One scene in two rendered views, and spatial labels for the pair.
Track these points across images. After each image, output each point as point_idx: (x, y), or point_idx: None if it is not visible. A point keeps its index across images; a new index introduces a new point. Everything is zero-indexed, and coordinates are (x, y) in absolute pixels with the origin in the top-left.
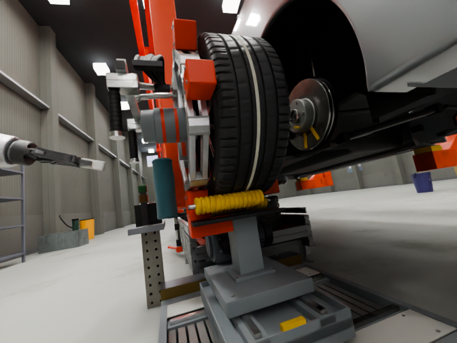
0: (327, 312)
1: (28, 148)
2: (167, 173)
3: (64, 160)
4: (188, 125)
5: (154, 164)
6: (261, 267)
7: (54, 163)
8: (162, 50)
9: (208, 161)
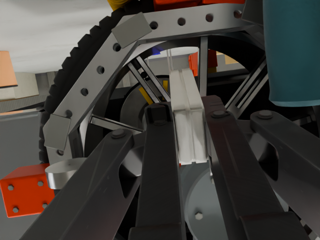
0: None
1: None
2: (265, 52)
3: (84, 163)
4: (46, 130)
5: (298, 88)
6: None
7: (241, 217)
8: None
9: (205, 75)
